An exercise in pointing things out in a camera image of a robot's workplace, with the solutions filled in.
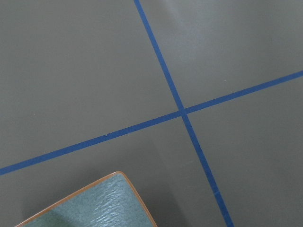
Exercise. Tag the grey square plate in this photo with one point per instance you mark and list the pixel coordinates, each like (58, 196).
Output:
(111, 201)

